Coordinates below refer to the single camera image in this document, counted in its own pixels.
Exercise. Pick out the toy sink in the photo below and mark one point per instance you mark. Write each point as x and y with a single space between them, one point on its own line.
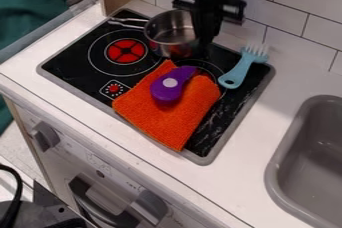
311 168

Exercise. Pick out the toy stove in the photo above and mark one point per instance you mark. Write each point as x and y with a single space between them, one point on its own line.
89 68

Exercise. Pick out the purple toy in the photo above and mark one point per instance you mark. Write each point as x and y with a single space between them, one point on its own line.
169 87

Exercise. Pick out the orange cloth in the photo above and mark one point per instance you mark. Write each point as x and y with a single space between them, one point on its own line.
171 118

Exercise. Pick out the silver pot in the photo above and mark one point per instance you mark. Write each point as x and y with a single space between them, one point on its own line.
171 30

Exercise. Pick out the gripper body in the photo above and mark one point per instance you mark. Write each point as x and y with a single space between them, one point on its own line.
213 3

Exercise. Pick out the teal fabric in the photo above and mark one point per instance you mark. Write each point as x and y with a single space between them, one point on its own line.
26 2

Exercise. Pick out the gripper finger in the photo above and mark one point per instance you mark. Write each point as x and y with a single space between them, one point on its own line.
202 35
217 32

